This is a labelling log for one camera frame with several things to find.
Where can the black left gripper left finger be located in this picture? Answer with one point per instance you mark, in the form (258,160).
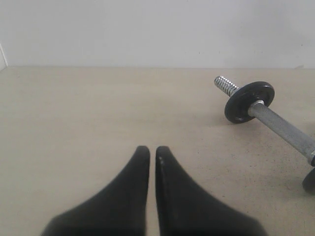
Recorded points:
(119,209)

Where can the black weight plate end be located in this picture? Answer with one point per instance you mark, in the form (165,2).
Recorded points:
(308,183)
(236,109)

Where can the chrome dumbbell bar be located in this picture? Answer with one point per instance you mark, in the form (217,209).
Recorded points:
(292,135)

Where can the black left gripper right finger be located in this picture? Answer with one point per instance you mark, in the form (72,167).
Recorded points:
(186,209)

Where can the black weight plate far end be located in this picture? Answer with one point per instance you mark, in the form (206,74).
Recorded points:
(236,109)

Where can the black weight plate near end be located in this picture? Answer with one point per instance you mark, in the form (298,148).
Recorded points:
(308,183)

